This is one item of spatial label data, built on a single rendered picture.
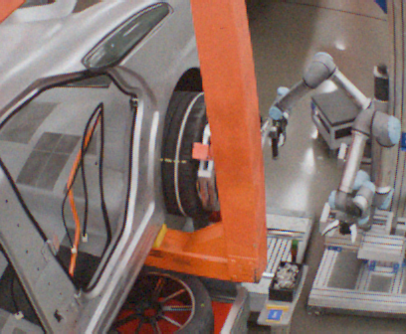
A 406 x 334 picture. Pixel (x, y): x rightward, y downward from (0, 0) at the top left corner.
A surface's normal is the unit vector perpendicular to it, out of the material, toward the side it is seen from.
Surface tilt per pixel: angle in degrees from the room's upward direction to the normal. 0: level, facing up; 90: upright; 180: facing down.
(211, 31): 90
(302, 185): 0
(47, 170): 6
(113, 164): 70
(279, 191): 0
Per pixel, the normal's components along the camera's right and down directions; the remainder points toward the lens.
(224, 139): -0.32, 0.65
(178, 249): -0.11, -0.75
